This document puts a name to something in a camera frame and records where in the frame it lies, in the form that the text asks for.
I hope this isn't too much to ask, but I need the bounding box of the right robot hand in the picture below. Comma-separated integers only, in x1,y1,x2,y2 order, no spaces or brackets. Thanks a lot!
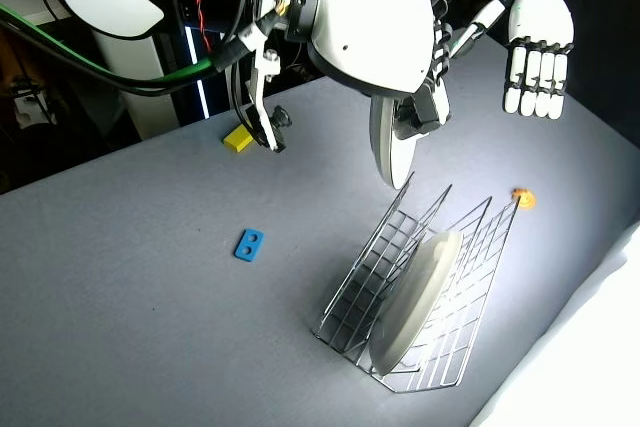
305,0,454,142

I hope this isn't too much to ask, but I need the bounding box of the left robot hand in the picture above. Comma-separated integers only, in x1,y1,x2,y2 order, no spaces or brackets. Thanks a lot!
449,0,575,121

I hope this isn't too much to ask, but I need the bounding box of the white plate with black rim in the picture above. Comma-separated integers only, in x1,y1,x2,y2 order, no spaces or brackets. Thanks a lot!
368,94,419,191
367,230,465,378

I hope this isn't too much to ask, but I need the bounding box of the black backdrop cloth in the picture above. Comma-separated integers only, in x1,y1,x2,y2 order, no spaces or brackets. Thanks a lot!
564,0,640,148

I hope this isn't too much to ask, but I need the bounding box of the yellow block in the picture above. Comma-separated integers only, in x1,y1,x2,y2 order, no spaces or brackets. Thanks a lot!
222,125,257,154

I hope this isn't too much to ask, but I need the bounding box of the orange swirl cookie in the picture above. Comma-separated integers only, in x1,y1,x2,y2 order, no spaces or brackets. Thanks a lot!
510,187,538,211

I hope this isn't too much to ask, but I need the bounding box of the robot column with blue light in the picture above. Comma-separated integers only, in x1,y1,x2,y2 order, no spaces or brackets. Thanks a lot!
92,21,214,142

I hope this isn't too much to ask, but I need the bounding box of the blue block with two holes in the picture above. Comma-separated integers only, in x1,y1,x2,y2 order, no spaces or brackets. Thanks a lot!
233,228,266,264

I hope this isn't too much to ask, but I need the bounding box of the green cable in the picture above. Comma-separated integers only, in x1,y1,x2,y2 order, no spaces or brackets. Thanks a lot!
0,1,224,86

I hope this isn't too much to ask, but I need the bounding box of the chrome wire dish rack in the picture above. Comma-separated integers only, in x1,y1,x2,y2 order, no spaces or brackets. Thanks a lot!
312,171,522,394

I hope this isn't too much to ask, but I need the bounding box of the black cable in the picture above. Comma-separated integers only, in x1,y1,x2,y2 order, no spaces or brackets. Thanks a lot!
0,11,236,98

